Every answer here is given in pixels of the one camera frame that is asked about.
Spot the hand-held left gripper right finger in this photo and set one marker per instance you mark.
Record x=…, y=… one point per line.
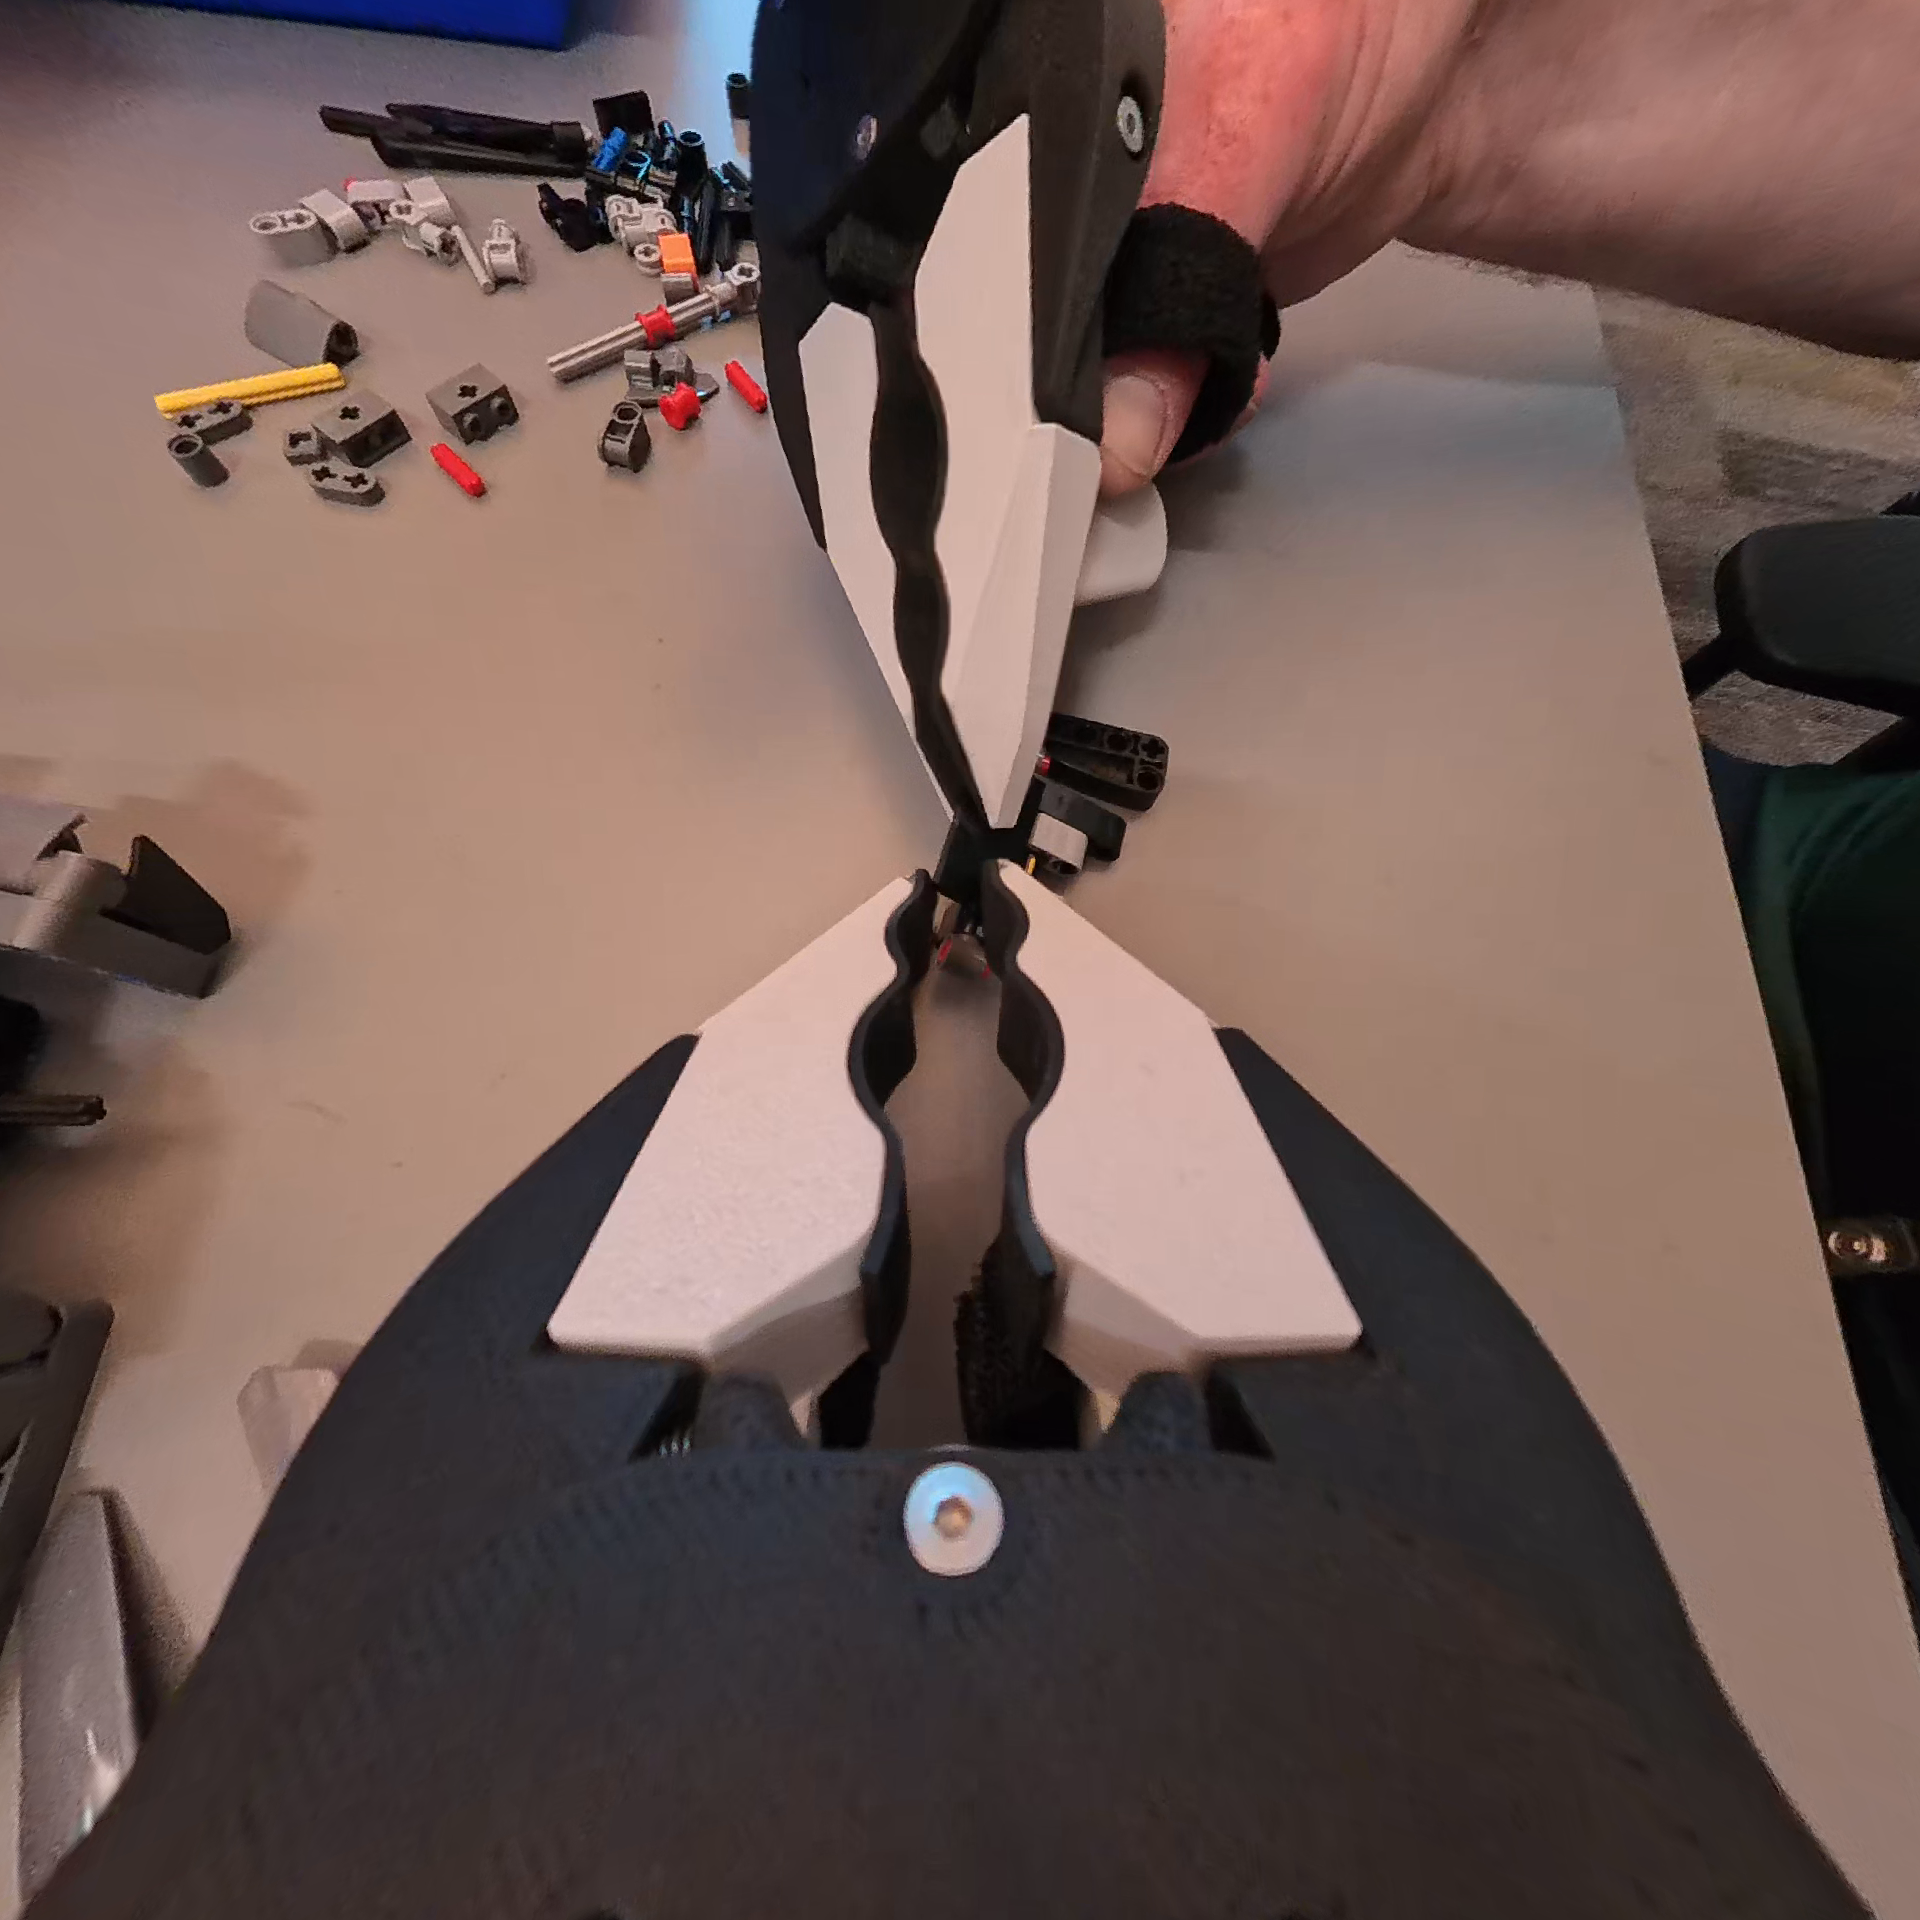
x=1184, y=1184

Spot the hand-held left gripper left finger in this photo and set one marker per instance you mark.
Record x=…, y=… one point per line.
x=733, y=1184

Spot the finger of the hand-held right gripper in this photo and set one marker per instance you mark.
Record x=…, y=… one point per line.
x=1000, y=453
x=843, y=418

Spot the black lego frame assembly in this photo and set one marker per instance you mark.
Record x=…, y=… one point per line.
x=1082, y=834

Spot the black curved lego beam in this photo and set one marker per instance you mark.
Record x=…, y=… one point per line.
x=1117, y=759

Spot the pile of loose lego pieces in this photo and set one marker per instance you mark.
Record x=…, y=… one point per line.
x=358, y=425

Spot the partly built lego car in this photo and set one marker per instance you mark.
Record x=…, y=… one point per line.
x=90, y=932

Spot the person's right hand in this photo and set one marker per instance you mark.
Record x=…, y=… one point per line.
x=1307, y=118

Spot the blue storage bin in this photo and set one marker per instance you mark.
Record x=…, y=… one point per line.
x=377, y=20

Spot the black office chair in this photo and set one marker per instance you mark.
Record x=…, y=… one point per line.
x=1813, y=616

